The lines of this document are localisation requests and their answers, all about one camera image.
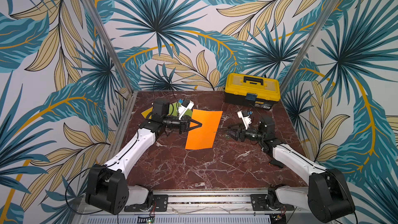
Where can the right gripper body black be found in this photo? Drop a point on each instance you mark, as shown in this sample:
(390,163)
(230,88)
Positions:
(239,134)

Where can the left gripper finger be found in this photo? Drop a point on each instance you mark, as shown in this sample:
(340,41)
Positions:
(194,127)
(195,123)

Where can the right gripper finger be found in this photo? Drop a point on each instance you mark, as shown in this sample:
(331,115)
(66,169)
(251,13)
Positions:
(233,134)
(234,127)

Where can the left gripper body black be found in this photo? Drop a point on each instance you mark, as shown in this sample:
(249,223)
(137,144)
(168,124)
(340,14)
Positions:
(183,123)

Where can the orange paper sheet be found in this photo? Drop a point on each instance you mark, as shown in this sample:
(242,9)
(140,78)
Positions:
(204,136)

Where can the yellow paper sheet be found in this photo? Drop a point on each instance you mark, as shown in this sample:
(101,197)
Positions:
(146,113)

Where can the green paper sheet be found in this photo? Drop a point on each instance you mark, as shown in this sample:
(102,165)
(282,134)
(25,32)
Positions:
(173,109)

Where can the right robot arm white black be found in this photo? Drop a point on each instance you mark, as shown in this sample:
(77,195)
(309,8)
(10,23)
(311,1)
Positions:
(326,194)

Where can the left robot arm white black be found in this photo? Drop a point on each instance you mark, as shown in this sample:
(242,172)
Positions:
(107,187)

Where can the yellow black toolbox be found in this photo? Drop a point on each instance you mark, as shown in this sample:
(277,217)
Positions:
(254,91)

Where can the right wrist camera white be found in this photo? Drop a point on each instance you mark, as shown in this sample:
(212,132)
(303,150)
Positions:
(245,116)

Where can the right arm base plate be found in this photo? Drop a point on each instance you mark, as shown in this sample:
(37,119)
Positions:
(268,202)

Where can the aluminium front rail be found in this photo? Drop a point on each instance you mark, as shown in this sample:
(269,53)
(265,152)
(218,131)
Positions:
(236,201)

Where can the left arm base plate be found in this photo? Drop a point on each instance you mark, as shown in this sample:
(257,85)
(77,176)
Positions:
(157,203)

